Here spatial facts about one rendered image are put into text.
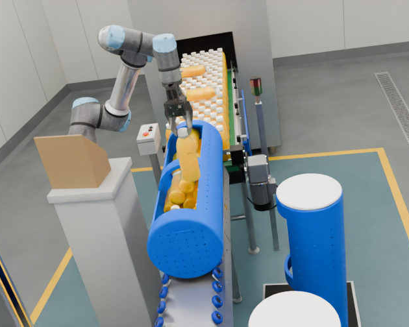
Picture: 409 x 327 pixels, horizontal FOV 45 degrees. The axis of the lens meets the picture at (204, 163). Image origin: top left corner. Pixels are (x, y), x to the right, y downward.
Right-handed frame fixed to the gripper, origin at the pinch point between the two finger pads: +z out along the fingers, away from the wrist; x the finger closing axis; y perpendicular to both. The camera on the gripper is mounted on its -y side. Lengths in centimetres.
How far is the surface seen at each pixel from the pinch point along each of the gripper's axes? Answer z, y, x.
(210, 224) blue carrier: 31.0, 15.5, 6.1
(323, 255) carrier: 69, -9, 48
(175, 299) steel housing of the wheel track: 57, 24, -11
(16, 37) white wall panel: 23, -429, -250
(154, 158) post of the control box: 52, -92, -35
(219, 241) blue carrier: 37.9, 17.0, 8.4
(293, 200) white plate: 44, -16, 38
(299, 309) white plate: 47, 45, 33
